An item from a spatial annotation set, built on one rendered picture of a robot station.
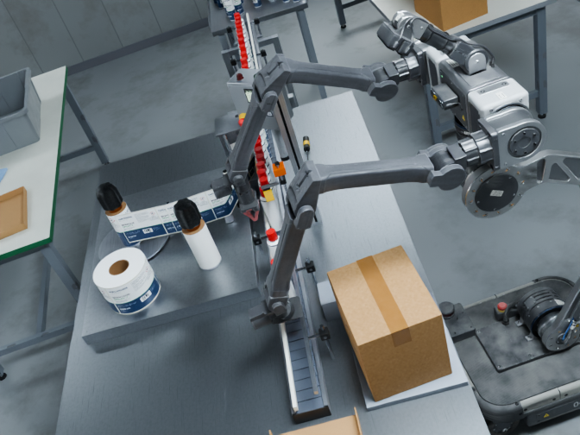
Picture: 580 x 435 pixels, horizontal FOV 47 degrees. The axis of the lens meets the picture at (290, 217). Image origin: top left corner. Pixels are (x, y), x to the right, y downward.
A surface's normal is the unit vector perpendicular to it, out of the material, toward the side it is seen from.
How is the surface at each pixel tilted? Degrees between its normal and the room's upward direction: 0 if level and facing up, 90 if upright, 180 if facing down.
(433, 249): 0
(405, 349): 90
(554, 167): 90
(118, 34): 90
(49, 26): 90
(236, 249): 0
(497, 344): 0
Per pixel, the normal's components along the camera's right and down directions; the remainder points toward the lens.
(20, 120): 0.30, 0.63
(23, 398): -0.25, -0.73
